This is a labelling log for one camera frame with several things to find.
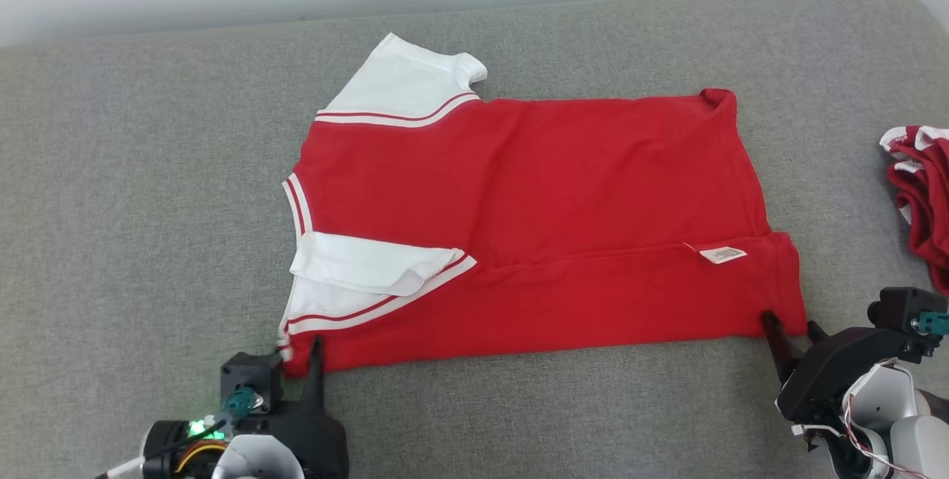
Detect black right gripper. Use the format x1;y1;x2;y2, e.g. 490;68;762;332
761;310;920;428

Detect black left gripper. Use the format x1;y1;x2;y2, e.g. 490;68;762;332
256;335;350;479

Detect red basketball shorts white stripes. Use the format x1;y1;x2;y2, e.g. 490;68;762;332
879;125;949;296

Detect red shirt white sleeves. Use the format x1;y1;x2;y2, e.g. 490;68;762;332
278;33;809;380

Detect grey fabric sofa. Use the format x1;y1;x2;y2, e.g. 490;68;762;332
0;0;949;479

